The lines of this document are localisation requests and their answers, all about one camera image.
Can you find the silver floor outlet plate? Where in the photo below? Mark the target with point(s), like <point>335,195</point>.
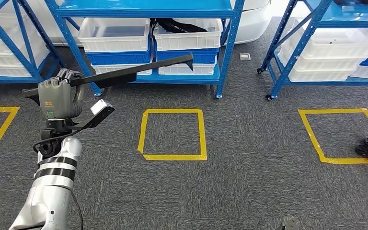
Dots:
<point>245,56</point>

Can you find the black plastic plate bracket part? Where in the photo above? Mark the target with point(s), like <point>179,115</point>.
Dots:
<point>123,76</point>

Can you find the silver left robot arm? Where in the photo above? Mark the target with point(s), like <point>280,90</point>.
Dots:
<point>52,190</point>

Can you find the white car body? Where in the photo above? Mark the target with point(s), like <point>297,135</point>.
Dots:
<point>250,19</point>

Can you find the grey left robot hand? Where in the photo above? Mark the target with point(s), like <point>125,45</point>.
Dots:
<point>55,101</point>

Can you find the yellow floor tape square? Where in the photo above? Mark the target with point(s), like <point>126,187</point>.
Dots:
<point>171,157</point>
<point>330,111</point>

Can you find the black plastic part in crate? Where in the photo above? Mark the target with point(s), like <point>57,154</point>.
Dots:
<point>177,27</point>

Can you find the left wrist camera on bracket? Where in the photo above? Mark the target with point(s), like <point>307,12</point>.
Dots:
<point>100,111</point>

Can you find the blue metal shelf rack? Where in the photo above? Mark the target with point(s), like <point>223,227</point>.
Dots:
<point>330,83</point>
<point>139,6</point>
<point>6,79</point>

